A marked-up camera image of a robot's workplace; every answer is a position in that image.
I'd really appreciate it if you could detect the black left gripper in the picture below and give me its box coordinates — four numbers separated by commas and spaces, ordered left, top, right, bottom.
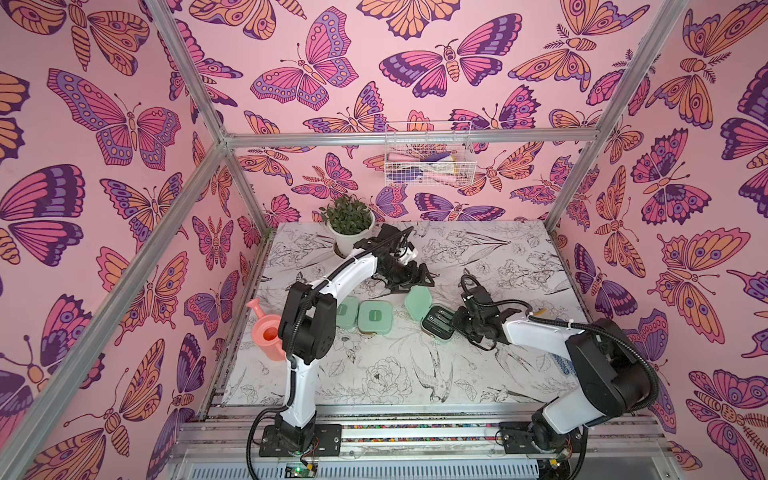
379, 261, 435, 295

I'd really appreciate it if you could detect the green case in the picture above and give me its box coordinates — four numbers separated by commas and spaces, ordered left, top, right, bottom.
357, 300, 393, 335
404, 286, 455, 341
336, 296, 360, 330

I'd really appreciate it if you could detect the pink plastic toy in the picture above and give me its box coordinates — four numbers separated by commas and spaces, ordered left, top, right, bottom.
246, 298, 285, 362

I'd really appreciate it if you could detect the potted green plant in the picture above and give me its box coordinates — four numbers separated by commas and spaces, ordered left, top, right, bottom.
320, 195, 375, 257

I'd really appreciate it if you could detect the white wire wall basket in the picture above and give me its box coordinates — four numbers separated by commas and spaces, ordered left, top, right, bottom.
381, 122, 477, 188

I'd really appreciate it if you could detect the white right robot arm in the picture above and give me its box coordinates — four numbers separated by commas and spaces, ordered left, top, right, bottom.
452, 273, 660, 453

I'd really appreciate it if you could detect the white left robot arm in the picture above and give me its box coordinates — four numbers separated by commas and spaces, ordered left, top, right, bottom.
271, 224, 434, 453

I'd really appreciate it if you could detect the blue knit glove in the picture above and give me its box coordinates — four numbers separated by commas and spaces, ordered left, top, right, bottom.
551, 354, 575, 376

